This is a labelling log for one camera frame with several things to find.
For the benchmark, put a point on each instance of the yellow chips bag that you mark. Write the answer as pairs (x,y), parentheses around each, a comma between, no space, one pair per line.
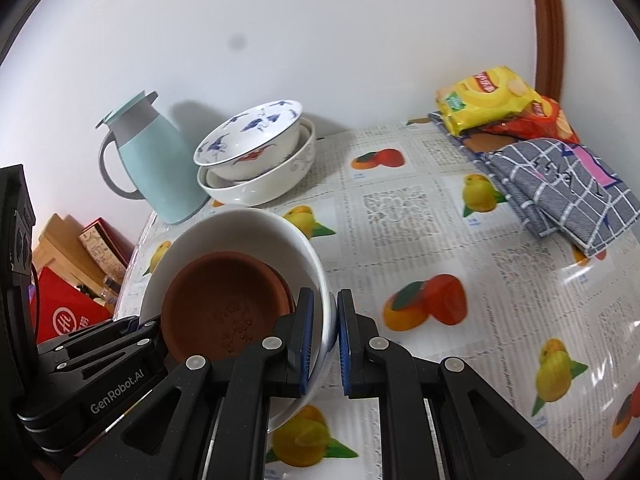
(482,98)

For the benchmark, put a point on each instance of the wooden box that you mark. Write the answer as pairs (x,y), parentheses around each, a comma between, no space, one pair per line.
(59,249)

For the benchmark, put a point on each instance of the patterned brown box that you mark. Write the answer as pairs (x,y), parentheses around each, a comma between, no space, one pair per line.
(108,251)

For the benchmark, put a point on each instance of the white rice bowl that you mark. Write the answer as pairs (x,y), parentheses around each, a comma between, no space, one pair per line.
(270,239)

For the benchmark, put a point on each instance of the brown wooden door frame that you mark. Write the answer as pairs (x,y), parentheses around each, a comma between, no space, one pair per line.
(550,50)

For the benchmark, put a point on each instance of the inner white bowl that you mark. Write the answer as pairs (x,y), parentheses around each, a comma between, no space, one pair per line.
(287,173)

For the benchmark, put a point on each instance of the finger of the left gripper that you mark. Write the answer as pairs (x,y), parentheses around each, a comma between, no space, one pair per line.
(88,345)

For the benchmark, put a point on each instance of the blue crane porcelain bowl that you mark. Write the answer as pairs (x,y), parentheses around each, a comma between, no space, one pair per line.
(251,142)

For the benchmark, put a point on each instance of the grey checked cloth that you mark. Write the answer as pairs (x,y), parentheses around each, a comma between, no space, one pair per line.
(556,186)

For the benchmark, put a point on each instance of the fruit print lace tablecloth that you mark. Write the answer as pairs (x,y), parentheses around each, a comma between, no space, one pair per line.
(399,216)

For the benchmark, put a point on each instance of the red orange snack bag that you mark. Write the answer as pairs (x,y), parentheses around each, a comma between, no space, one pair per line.
(541,118)

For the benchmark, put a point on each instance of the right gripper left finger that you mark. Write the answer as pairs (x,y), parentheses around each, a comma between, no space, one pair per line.
(291,376)

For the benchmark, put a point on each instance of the red paper bag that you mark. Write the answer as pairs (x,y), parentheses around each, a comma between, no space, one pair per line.
(62,308)

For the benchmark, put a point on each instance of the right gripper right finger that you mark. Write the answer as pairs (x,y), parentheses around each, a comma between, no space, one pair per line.
(365,357)

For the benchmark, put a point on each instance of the light blue thermos jug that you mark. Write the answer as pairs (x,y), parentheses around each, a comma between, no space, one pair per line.
(156,157)

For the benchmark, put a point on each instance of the small brown clay bowl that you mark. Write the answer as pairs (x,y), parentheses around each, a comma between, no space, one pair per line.
(214,307)

